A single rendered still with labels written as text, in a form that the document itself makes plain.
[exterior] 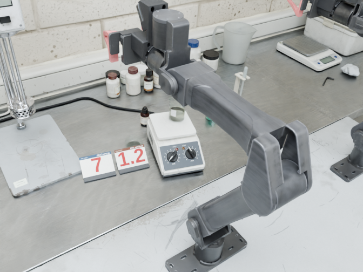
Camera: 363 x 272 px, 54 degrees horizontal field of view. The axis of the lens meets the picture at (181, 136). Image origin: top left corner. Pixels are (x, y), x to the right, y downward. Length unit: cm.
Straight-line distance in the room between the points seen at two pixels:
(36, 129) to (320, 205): 88
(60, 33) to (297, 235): 99
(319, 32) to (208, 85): 141
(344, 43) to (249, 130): 141
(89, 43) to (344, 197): 100
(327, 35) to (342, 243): 118
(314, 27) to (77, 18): 118
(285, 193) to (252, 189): 5
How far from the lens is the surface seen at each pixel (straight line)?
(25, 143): 118
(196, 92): 61
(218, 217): 72
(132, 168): 106
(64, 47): 138
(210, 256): 84
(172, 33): 65
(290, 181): 56
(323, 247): 99
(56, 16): 133
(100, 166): 105
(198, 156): 105
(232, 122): 57
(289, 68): 168
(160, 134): 104
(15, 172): 110
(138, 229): 92
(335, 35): 192
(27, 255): 93
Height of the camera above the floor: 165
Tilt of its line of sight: 40 degrees down
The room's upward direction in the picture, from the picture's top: 5 degrees clockwise
